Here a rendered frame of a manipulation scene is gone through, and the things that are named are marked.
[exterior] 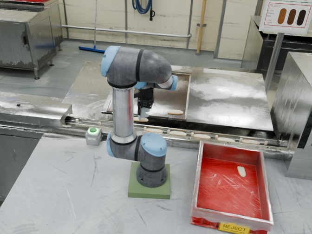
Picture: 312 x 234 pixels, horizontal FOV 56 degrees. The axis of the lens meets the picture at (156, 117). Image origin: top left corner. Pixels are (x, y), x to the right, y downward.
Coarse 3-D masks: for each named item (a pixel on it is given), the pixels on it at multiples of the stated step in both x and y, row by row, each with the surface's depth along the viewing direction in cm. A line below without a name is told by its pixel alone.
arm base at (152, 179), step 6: (138, 168) 139; (144, 168) 134; (162, 168) 135; (138, 174) 138; (144, 174) 135; (150, 174) 134; (156, 174) 135; (162, 174) 138; (138, 180) 139; (144, 180) 136; (150, 180) 135; (156, 180) 136; (162, 180) 139; (144, 186) 138; (150, 186) 137; (156, 186) 137
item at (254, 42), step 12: (252, 24) 370; (252, 36) 361; (264, 36) 311; (276, 36) 313; (288, 36) 315; (300, 36) 316; (252, 48) 353; (264, 48) 304; (288, 48) 301; (300, 48) 299; (252, 60) 345; (264, 60) 311
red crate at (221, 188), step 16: (208, 160) 160; (224, 160) 160; (208, 176) 149; (224, 176) 150; (240, 176) 150; (256, 176) 151; (208, 192) 140; (224, 192) 141; (240, 192) 141; (256, 192) 142; (224, 208) 133; (240, 208) 133; (256, 208) 133; (192, 224) 125; (208, 224) 124
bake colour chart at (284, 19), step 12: (276, 0) 199; (288, 0) 198; (300, 0) 197; (264, 12) 204; (276, 12) 203; (288, 12) 202; (300, 12) 201; (264, 24) 208; (276, 24) 207; (288, 24) 206; (300, 24) 205
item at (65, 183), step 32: (32, 160) 155; (64, 160) 156; (96, 160) 157; (128, 160) 158; (192, 160) 160; (32, 192) 137; (64, 192) 137; (96, 192) 138; (288, 192) 143; (0, 224) 122; (32, 224) 122; (64, 224) 123; (96, 224) 123; (128, 224) 124; (160, 224) 125; (288, 224) 127
